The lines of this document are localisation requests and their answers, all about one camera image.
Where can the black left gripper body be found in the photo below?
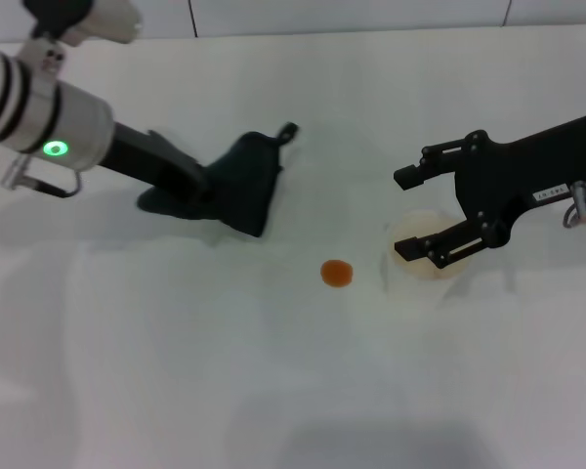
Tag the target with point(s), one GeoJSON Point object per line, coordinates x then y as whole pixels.
{"type": "Point", "coordinates": [151, 156]}

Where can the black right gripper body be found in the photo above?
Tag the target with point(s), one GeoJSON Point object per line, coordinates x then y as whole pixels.
{"type": "Point", "coordinates": [527, 166]}

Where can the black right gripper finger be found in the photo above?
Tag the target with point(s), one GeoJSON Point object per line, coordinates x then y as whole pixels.
{"type": "Point", "coordinates": [439, 161]}
{"type": "Point", "coordinates": [444, 246]}

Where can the white paper cup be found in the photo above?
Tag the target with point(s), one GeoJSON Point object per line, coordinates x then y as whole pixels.
{"type": "Point", "coordinates": [420, 273]}

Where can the dark blue rag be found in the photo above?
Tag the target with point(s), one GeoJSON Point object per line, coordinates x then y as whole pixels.
{"type": "Point", "coordinates": [244, 185]}

